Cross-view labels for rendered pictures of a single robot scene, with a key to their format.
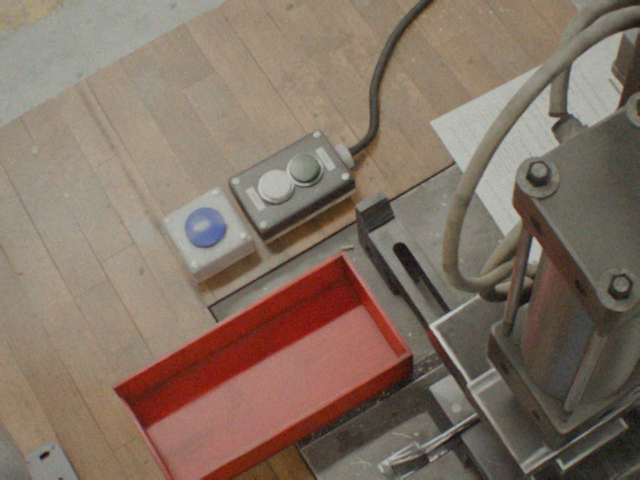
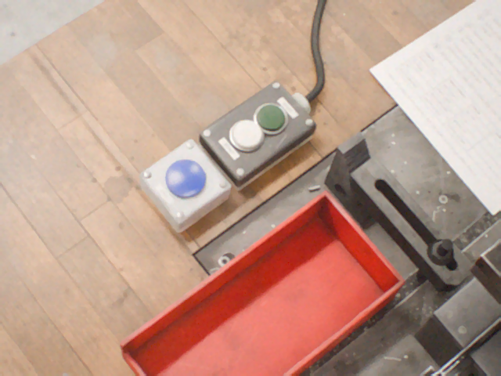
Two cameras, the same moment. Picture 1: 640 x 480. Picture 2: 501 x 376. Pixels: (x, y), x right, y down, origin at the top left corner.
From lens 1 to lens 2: 38 cm
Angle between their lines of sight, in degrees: 10
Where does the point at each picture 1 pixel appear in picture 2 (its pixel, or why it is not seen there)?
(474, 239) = (425, 172)
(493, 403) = not seen: outside the picture
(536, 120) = (461, 62)
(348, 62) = (286, 19)
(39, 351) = (27, 314)
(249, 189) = (221, 139)
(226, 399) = (225, 341)
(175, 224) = (155, 178)
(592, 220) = not seen: outside the picture
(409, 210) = not seen: hidden behind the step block
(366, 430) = (359, 357)
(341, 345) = (325, 279)
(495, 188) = (436, 125)
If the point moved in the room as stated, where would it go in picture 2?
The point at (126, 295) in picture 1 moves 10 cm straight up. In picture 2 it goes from (109, 250) to (104, 215)
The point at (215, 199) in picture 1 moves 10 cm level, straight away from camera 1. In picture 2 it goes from (190, 151) to (150, 72)
